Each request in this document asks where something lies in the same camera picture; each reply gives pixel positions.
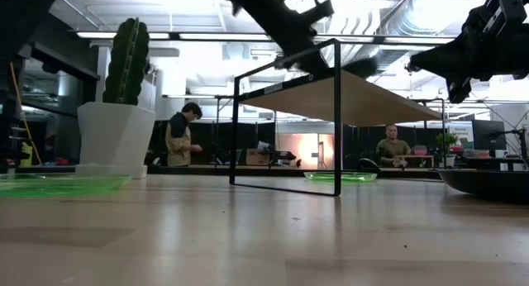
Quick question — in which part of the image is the small green potted plant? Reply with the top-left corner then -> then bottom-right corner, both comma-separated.
435,131 -> 460,169

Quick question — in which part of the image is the green square transparent plate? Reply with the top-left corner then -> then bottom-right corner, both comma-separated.
0,173 -> 133,198

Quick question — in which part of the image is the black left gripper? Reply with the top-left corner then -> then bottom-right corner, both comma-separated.
208,0 -> 379,79

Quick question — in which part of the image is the brown cardboard box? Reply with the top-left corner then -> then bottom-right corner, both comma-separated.
245,148 -> 271,166

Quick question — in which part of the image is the black office chair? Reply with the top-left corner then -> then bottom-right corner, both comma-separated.
357,157 -> 384,174

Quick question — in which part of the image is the white angular planter pot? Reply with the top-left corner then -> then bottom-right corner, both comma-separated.
75,102 -> 157,179

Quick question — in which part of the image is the small wooden table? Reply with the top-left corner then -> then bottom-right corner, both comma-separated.
407,154 -> 436,169

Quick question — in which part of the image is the silver ventilation duct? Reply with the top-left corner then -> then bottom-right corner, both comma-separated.
363,0 -> 468,74

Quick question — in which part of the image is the tall green cactus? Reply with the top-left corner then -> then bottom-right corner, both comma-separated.
102,17 -> 150,106

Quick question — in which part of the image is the small yellow object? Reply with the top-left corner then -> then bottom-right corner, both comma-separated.
19,141 -> 34,168

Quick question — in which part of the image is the black frame wooden shelf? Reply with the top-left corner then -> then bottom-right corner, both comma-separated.
229,37 -> 447,198

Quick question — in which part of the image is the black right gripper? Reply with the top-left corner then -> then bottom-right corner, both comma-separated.
407,12 -> 517,105

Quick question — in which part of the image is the black computer monitor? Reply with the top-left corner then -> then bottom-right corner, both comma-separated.
471,119 -> 508,151

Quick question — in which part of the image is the person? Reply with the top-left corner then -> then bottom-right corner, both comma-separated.
164,102 -> 204,168
374,123 -> 412,169

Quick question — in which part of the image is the yellow cable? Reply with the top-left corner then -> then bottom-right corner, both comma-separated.
8,62 -> 43,166

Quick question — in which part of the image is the white poster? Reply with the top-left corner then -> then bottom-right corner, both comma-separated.
449,123 -> 474,149

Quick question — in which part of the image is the black camera stand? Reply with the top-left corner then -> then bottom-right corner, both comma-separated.
489,127 -> 529,171

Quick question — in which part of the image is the green round transparent plate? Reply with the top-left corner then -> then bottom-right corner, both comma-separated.
303,171 -> 379,183

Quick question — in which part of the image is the black round plate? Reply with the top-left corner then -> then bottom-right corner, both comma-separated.
437,169 -> 529,203

